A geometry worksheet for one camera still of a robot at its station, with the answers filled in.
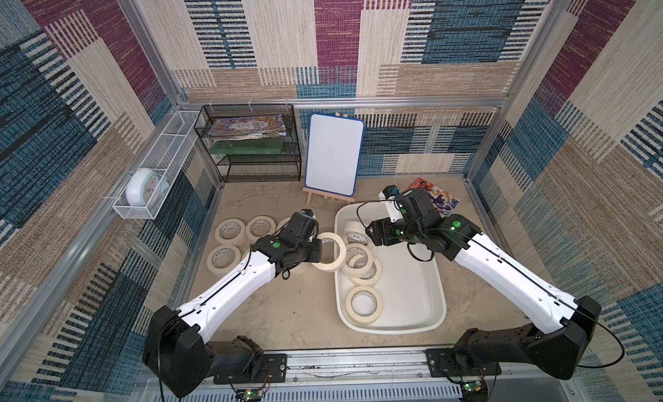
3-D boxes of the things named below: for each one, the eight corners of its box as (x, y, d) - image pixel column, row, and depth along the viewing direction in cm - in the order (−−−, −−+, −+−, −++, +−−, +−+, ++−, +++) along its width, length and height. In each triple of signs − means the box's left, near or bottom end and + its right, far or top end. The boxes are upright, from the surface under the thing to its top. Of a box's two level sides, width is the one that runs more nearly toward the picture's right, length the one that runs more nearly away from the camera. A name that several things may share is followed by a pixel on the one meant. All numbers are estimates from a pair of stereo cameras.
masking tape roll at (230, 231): (212, 245, 100) (210, 242, 98) (220, 222, 107) (218, 218, 105) (242, 245, 100) (240, 241, 98) (248, 222, 107) (247, 218, 105)
